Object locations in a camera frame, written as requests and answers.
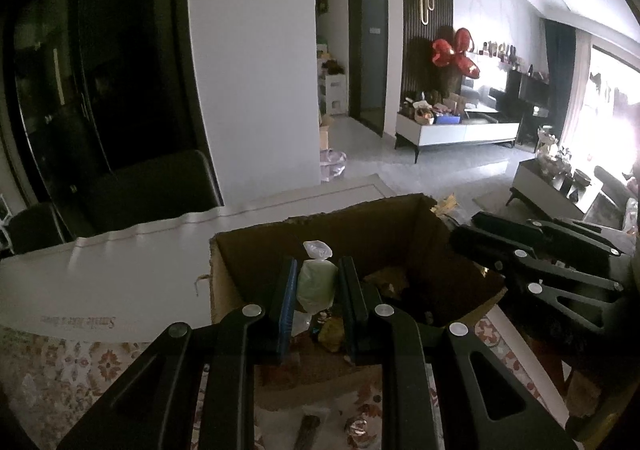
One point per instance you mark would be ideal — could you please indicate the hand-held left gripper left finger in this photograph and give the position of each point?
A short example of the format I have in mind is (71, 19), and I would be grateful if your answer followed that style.
(287, 310)

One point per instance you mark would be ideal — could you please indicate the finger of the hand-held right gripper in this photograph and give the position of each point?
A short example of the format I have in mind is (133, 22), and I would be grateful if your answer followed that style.
(550, 275)
(550, 230)

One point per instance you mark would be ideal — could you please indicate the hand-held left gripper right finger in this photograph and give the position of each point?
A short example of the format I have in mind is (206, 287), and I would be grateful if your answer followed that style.
(350, 310)

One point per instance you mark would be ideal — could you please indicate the brown cardboard box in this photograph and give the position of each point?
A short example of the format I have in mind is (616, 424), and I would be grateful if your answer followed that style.
(380, 230)

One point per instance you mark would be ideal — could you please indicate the yellow wrapped candy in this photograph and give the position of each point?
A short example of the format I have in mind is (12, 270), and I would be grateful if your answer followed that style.
(332, 335)

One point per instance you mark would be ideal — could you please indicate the low coffee table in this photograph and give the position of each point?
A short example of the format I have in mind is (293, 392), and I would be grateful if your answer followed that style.
(540, 180)

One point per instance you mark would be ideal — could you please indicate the gold wrapped candy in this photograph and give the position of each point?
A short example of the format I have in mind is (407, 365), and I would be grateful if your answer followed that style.
(360, 430)

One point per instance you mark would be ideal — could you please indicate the dark brown wrapped candy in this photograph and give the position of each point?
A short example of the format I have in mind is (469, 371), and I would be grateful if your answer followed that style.
(307, 432)

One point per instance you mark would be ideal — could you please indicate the white television cabinet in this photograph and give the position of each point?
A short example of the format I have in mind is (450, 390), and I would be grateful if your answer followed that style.
(460, 132)

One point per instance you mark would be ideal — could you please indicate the black television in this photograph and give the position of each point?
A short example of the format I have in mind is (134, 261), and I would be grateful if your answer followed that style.
(527, 90)

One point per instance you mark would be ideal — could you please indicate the purple plastic bag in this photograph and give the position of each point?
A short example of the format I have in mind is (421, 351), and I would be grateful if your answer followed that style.
(332, 165)

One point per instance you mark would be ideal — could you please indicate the dark window curtain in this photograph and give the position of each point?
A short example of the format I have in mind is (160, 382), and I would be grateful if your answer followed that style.
(560, 75)

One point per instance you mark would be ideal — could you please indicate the small floor cardboard box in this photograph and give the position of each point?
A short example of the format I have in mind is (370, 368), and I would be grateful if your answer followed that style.
(326, 132)

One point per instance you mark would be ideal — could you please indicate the black dining chair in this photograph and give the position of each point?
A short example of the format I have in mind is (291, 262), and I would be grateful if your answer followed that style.
(35, 230)
(150, 185)

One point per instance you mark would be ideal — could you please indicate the white table cover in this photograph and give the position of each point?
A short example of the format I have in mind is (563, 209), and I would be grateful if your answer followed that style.
(100, 290)

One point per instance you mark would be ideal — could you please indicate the white drawer cart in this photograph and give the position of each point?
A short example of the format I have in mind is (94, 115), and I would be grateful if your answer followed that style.
(335, 95)

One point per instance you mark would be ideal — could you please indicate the dark room door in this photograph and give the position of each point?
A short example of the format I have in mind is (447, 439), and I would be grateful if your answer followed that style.
(369, 45)

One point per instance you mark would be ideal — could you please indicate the dark glass sliding door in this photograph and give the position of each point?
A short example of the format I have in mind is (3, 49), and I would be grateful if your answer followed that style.
(125, 80)

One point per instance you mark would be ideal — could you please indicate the gold loop wall lamp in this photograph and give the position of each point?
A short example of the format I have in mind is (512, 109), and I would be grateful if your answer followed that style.
(426, 0)

